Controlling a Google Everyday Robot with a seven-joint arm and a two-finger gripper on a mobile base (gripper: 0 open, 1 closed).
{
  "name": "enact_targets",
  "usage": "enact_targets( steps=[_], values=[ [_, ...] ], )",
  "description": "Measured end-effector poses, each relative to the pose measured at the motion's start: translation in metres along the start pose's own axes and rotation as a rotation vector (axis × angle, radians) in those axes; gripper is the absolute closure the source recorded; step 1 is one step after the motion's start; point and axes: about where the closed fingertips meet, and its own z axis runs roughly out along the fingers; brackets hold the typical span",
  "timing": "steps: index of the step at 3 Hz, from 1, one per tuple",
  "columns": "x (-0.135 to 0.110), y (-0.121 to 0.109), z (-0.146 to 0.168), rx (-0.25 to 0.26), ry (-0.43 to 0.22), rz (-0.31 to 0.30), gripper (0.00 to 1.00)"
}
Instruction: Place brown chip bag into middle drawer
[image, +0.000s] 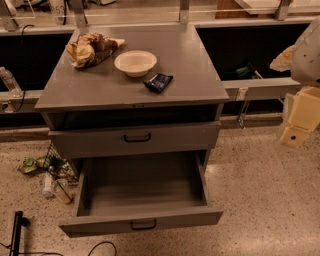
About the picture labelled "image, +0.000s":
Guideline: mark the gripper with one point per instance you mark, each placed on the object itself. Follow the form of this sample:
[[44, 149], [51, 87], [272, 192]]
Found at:
[[308, 56]]

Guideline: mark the brown chip bag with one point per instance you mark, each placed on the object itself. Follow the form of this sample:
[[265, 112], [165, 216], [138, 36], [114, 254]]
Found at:
[[90, 49]]

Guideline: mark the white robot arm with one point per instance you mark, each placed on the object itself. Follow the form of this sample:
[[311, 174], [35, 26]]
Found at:
[[303, 61]]

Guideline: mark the grey drawer cabinet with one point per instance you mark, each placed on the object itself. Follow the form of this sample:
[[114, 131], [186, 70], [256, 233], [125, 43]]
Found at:
[[170, 114]]

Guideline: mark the open grey lower drawer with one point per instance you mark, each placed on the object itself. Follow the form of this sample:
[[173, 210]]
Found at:
[[123, 194]]

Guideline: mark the closed grey upper drawer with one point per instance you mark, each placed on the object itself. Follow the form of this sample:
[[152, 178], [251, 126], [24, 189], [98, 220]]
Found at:
[[135, 140]]

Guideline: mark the dark blue snack packet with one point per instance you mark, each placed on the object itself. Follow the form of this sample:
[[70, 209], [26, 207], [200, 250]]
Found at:
[[158, 82]]

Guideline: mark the clear plastic bottle on floor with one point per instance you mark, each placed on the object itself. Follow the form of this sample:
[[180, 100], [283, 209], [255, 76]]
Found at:
[[46, 191]]

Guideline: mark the clear bottle at left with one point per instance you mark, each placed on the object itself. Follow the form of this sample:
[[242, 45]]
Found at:
[[11, 83]]

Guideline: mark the grey horizontal rail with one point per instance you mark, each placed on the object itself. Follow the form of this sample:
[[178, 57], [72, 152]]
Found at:
[[263, 87]]

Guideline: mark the green object behind rail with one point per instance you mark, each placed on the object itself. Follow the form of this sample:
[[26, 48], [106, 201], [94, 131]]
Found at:
[[244, 72]]

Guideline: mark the black stand post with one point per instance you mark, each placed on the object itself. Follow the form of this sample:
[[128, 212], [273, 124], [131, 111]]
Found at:
[[19, 222]]

